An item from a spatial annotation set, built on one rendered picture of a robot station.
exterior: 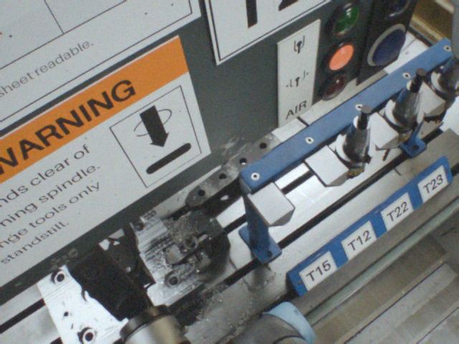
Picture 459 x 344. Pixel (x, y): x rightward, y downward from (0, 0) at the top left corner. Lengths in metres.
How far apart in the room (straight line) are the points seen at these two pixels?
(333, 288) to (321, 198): 0.21
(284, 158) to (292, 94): 0.41
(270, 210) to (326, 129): 0.17
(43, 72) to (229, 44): 0.09
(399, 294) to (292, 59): 0.94
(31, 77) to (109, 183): 0.09
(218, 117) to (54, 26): 0.12
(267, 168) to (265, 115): 0.40
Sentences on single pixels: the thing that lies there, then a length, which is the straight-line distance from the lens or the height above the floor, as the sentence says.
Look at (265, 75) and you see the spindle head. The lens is 0.26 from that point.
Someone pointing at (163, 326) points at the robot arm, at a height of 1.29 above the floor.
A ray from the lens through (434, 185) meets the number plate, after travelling 1.07.
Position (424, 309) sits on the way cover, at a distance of 1.19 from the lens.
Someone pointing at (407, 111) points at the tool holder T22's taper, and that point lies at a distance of 0.75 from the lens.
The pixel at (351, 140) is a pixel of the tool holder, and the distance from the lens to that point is 0.69.
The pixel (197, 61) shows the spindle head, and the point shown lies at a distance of 0.22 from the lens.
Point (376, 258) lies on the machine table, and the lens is 1.00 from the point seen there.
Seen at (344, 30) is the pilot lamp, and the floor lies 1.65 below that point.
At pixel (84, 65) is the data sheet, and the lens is 0.19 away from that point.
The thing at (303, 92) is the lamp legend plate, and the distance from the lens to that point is 0.31.
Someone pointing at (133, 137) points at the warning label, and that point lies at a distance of 0.23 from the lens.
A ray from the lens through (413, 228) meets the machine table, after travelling 1.05.
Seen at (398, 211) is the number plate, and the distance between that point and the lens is 1.01.
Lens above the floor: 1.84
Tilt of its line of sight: 61 degrees down
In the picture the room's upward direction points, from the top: 11 degrees counter-clockwise
